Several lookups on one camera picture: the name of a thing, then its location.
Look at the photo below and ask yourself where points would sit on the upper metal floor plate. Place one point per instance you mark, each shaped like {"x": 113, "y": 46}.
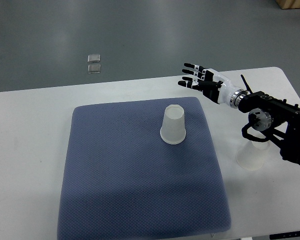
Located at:
{"x": 94, "y": 58}

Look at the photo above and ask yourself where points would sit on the metal floor plate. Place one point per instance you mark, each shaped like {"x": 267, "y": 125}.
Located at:
{"x": 94, "y": 68}
{"x": 94, "y": 58}

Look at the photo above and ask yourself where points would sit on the lower metal floor plate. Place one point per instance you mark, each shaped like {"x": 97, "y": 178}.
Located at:
{"x": 94, "y": 68}

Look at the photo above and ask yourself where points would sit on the black table control panel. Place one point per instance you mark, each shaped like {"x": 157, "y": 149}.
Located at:
{"x": 277, "y": 236}

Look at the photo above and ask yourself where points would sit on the wooden box corner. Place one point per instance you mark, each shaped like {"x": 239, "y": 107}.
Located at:
{"x": 288, "y": 4}

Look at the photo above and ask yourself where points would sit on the white paper cup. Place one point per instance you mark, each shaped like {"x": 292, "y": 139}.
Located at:
{"x": 173, "y": 129}
{"x": 252, "y": 155}

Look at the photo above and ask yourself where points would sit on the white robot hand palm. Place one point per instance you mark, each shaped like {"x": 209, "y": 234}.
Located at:
{"x": 228, "y": 93}

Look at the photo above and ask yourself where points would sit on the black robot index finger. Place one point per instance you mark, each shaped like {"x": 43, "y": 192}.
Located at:
{"x": 195, "y": 85}

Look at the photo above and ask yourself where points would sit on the white paper cup on mat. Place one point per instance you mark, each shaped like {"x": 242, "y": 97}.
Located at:
{"x": 173, "y": 129}

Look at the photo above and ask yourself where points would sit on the blue textured cushion mat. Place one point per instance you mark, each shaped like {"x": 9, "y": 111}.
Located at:
{"x": 123, "y": 182}

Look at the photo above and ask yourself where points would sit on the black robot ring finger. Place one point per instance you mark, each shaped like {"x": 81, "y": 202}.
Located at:
{"x": 197, "y": 68}

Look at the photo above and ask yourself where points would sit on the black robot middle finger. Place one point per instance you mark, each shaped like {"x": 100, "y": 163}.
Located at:
{"x": 199, "y": 74}

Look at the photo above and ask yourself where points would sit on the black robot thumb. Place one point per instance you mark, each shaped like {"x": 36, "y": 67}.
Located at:
{"x": 212, "y": 94}

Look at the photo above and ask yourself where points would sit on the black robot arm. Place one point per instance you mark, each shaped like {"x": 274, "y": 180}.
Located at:
{"x": 269, "y": 118}

